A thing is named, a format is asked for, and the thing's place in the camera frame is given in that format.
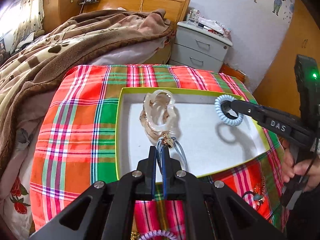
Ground light blue spiral hair tie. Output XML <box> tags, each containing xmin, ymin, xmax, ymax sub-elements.
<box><xmin>214</xmin><ymin>94</ymin><xmax>245</xmax><ymax>127</ymax></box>

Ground purple spiral hair tie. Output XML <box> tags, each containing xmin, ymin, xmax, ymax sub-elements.
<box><xmin>137</xmin><ymin>229</ymin><xmax>177</xmax><ymax>240</ymax></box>

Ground grey hair ties with flower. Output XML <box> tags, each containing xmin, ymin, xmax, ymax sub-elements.
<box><xmin>155</xmin><ymin>133</ymin><xmax>189</xmax><ymax>172</ymax></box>

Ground cream translucent hair claw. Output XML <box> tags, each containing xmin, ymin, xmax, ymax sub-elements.
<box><xmin>139</xmin><ymin>89</ymin><xmax>179</xmax><ymax>144</ymax></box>

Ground black hair tie teal bead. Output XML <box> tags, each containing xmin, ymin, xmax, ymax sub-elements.
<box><xmin>242</xmin><ymin>191</ymin><xmax>264</xmax><ymax>211</ymax></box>

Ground person's right hand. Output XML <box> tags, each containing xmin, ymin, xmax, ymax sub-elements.
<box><xmin>281</xmin><ymin>139</ymin><xmax>320</xmax><ymax>192</ymax></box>

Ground wooden cabinet on right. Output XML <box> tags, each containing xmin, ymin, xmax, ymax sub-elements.
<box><xmin>253</xmin><ymin>0</ymin><xmax>320</xmax><ymax>116</ymax></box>

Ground red green plaid cloth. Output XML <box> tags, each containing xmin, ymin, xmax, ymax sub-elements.
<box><xmin>30</xmin><ymin>64</ymin><xmax>288</xmax><ymax>239</ymax></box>

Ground yellow-green shallow box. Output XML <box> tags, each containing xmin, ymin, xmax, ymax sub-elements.
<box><xmin>115</xmin><ymin>88</ymin><xmax>270</xmax><ymax>178</ymax></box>

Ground orange box on floor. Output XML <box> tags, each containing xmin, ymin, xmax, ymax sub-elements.
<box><xmin>219</xmin><ymin>64</ymin><xmax>246</xmax><ymax>83</ymax></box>

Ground grey nightstand with drawers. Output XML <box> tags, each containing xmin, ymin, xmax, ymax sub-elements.
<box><xmin>169</xmin><ymin>21</ymin><xmax>233</xmax><ymax>73</ymax></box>

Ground clutter on nightstand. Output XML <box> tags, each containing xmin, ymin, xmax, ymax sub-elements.
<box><xmin>186</xmin><ymin>9</ymin><xmax>231</xmax><ymax>37</ymax></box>

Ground wooden bed headboard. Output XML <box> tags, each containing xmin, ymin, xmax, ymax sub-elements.
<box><xmin>83</xmin><ymin>0</ymin><xmax>190</xmax><ymax>23</ymax></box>

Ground brown paw print blanket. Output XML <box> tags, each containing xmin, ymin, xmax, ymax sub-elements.
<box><xmin>1</xmin><ymin>9</ymin><xmax>175</xmax><ymax>173</ymax></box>

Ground dotted window curtain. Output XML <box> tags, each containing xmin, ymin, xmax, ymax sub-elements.
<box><xmin>10</xmin><ymin>0</ymin><xmax>44</xmax><ymax>53</ymax></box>

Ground gold chain trinket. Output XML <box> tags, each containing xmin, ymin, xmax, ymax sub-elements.
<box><xmin>130</xmin><ymin>231</ymin><xmax>140</xmax><ymax>240</ymax></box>

